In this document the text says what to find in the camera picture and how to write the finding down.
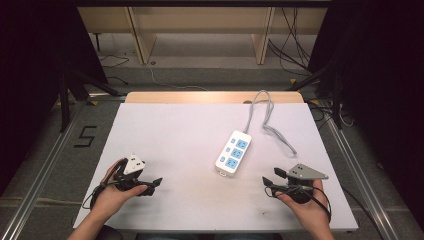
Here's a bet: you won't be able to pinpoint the person's right hand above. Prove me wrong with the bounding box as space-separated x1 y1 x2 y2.
275 179 334 233

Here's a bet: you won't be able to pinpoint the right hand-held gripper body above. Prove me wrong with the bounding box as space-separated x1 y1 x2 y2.
275 162 330 205

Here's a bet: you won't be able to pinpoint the person's left hand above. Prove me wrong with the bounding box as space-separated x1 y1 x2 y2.
90 159 149 221

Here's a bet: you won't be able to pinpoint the black metal stand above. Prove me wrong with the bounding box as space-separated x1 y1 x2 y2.
58 64 123 134
285 61 345 130

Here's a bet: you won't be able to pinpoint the white power strip blue sockets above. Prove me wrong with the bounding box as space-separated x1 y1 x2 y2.
214 130 253 178

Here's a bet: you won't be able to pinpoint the hand-held gripper black cable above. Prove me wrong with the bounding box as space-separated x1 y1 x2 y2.
81 181 113 211
264 184 384 240

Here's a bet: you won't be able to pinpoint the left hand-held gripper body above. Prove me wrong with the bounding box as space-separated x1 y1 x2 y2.
113 153 154 193

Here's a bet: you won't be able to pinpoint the white table board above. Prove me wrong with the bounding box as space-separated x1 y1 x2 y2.
73 102 359 233

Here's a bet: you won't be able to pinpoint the light wooden background desk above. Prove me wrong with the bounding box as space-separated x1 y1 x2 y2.
77 6 328 66

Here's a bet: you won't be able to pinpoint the left hand-held gripper black cable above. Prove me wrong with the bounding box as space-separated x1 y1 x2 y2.
81 181 113 211

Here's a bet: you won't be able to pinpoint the grey power strip cable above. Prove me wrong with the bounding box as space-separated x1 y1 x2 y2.
243 89 298 157

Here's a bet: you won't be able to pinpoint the black curtain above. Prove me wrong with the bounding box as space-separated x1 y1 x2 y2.
308 0 424 231
0 0 109 198

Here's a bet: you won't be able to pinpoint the thin black floor cable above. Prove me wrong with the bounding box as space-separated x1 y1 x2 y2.
99 54 130 86

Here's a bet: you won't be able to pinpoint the black and white cables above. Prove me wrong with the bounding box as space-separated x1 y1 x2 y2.
305 99 355 131

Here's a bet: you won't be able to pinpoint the aluminium floor rail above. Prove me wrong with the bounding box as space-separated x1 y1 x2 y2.
308 99 403 240
0 96 126 240

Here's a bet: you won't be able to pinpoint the white floor cable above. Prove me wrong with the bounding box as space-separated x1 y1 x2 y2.
145 62 208 92

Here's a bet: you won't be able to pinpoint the right hand-held gripper black cable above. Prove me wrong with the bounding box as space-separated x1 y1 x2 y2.
264 184 384 240

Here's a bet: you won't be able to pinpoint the bundle of black floor cables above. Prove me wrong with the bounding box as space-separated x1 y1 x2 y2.
267 7 314 77

